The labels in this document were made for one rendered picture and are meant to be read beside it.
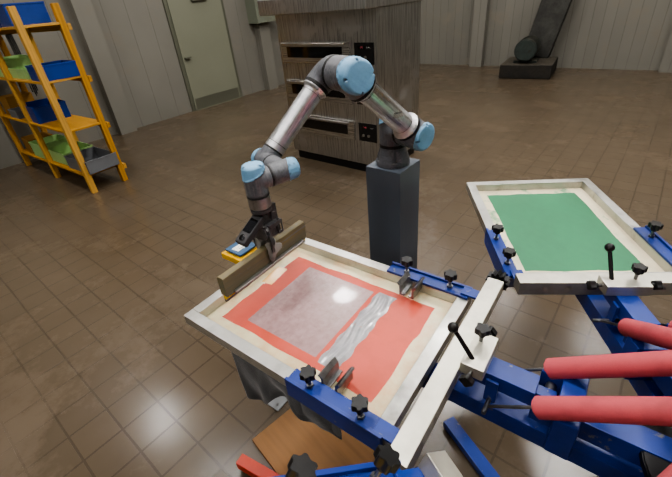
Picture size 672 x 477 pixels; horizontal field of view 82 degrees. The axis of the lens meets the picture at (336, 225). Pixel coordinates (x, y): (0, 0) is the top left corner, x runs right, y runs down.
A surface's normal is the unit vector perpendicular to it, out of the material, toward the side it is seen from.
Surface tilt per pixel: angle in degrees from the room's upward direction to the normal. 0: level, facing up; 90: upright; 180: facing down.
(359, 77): 85
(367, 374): 0
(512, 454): 0
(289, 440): 0
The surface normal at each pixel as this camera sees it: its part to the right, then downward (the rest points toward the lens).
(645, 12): -0.62, 0.45
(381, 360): -0.09, -0.85
